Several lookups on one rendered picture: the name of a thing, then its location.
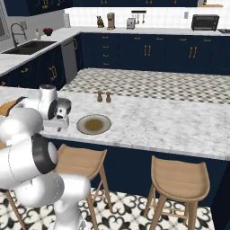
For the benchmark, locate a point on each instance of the white soap dispenser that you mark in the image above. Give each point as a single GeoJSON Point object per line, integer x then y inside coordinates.
{"type": "Point", "coordinates": [37, 34]}

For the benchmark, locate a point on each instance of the black toaster oven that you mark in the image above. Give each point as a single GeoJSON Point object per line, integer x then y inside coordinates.
{"type": "Point", "coordinates": [205, 22]}

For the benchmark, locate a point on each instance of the black sink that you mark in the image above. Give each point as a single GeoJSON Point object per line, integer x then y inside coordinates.
{"type": "Point", "coordinates": [30, 47]}

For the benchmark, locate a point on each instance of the red flowers in dark pot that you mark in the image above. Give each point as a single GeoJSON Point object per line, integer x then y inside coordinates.
{"type": "Point", "coordinates": [48, 31]}

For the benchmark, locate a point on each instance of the window with grey frame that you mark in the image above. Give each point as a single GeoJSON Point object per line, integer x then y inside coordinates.
{"type": "Point", "coordinates": [3, 27]}

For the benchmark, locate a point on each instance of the black utensil rail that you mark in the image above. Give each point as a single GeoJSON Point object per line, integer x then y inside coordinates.
{"type": "Point", "coordinates": [138, 11]}

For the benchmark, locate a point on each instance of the grey wall socket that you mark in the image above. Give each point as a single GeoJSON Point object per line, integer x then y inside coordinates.
{"type": "Point", "coordinates": [186, 15]}
{"type": "Point", "coordinates": [23, 25]}

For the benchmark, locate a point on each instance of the white paper towel roll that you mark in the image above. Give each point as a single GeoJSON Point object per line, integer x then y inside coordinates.
{"type": "Point", "coordinates": [66, 20]}

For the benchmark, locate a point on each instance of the wooden wall shelf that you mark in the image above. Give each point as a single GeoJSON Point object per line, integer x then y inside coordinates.
{"type": "Point", "coordinates": [210, 5]}

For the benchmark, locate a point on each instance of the grey dishwasher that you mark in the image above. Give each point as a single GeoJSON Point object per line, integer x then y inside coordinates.
{"type": "Point", "coordinates": [69, 60]}

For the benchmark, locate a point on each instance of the navy island base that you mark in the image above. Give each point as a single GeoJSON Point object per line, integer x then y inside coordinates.
{"type": "Point", "coordinates": [131, 170]}

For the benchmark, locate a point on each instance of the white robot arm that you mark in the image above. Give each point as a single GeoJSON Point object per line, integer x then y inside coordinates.
{"type": "Point", "coordinates": [21, 161]}

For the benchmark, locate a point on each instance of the hanging kitchen tool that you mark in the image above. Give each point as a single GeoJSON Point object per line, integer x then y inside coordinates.
{"type": "Point", "coordinates": [143, 18]}
{"type": "Point", "coordinates": [134, 19]}
{"type": "Point", "coordinates": [138, 19]}

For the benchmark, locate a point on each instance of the black spring tap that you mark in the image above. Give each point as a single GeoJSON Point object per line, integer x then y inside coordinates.
{"type": "Point", "coordinates": [14, 33]}

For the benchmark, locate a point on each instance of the brown wooden shaker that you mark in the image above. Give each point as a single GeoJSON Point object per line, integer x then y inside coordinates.
{"type": "Point", "coordinates": [99, 97]}
{"type": "Point", "coordinates": [108, 97]}

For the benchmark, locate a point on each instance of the long navy base cupboard run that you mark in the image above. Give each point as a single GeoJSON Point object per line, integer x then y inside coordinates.
{"type": "Point", "coordinates": [167, 54]}

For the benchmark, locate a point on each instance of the wooden bar stool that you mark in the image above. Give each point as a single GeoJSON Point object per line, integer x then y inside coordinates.
{"type": "Point", "coordinates": [14, 209]}
{"type": "Point", "coordinates": [81, 160]}
{"type": "Point", "coordinates": [179, 179]}

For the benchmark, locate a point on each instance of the grey bowl with brown inside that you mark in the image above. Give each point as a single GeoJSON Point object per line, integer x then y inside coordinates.
{"type": "Point", "coordinates": [93, 124]}

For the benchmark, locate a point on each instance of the dark animal figurine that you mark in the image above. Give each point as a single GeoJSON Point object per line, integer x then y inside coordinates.
{"type": "Point", "coordinates": [100, 22]}

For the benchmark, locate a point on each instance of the brown coffee machine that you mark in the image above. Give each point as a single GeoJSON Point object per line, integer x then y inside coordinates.
{"type": "Point", "coordinates": [110, 21]}

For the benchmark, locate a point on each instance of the silver toaster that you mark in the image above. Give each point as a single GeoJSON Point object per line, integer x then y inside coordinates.
{"type": "Point", "coordinates": [130, 23]}

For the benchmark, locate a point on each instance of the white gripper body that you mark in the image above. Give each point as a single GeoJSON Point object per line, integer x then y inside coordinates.
{"type": "Point", "coordinates": [54, 122]}

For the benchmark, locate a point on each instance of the navy base cupboards with sink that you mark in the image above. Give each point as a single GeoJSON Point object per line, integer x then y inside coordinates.
{"type": "Point", "coordinates": [45, 70]}

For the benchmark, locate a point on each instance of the navy wall cupboards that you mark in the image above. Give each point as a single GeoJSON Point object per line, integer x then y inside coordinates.
{"type": "Point", "coordinates": [90, 3]}

